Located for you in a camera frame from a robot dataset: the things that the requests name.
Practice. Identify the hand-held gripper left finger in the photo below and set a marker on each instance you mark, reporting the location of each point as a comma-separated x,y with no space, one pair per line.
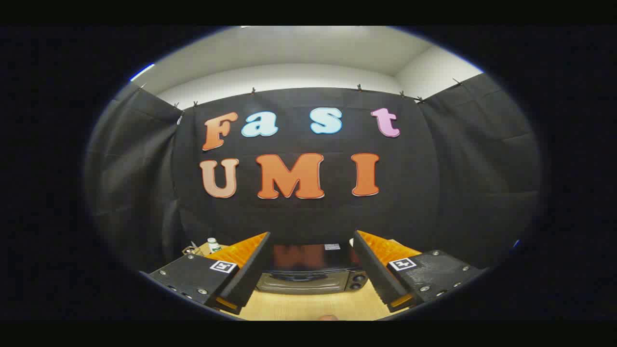
250,272

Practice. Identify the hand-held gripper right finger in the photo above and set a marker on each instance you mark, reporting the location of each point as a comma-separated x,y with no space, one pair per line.
373,270

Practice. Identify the black toaster oven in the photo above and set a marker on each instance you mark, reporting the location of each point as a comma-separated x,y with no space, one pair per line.
313,260

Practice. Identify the white bottle green label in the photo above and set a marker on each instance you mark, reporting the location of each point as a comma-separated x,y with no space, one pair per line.
213,245

